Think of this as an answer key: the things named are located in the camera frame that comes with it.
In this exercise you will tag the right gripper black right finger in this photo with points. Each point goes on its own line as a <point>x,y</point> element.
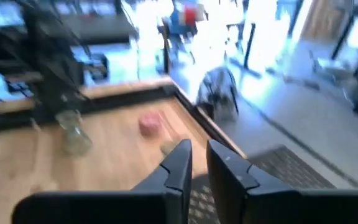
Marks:
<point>228,186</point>

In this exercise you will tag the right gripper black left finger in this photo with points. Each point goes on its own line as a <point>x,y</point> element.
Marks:
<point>172,186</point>

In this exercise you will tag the red patterned round plate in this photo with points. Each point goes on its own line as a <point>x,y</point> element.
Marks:
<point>150,124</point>

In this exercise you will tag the ribbed clear glass candle holder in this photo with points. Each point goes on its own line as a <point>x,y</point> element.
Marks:
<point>73,137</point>

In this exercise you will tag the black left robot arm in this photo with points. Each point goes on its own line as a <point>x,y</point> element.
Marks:
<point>51,62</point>

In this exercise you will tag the black perforated metal shelf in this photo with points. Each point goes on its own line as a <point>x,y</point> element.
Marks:
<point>291,169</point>

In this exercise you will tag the black floor fan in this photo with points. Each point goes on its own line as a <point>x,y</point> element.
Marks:
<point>217,90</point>

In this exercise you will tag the black office desk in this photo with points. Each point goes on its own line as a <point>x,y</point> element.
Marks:
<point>249,46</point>

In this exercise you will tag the blue white box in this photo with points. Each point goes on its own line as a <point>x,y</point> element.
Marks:
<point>175,18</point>

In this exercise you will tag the red box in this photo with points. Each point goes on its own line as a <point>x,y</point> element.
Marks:
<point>190,15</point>

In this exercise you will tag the black aluminium table frame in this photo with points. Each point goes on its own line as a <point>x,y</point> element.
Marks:
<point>120,101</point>

